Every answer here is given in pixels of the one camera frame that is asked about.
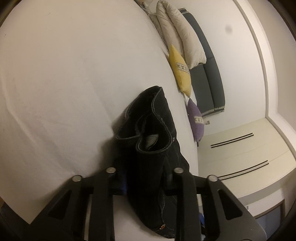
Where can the folded beige duvet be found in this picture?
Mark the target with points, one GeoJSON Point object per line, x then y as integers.
{"type": "Point", "coordinates": [182, 34]}

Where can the wall switch plate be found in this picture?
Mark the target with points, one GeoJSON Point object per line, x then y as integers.
{"type": "Point", "coordinates": [207, 122]}

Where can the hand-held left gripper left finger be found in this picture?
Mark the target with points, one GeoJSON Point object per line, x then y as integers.
{"type": "Point", "coordinates": [120, 187]}

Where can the grey padded headboard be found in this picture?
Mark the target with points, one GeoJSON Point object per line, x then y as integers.
{"type": "Point", "coordinates": [208, 81]}

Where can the cream bedside cabinet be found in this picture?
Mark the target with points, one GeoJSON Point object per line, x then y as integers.
{"type": "Point", "coordinates": [242, 150]}

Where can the yellow cushion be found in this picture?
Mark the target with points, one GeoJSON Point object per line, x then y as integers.
{"type": "Point", "coordinates": [181, 69]}

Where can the bed with white sheet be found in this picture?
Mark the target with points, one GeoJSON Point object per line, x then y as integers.
{"type": "Point", "coordinates": [69, 92]}

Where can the black pants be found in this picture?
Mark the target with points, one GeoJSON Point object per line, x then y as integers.
{"type": "Point", "coordinates": [150, 162]}

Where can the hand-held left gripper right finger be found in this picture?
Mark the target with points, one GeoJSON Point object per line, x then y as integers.
{"type": "Point", "coordinates": [171, 185]}

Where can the purple cushion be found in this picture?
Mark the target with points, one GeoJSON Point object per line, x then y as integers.
{"type": "Point", "coordinates": [195, 118]}

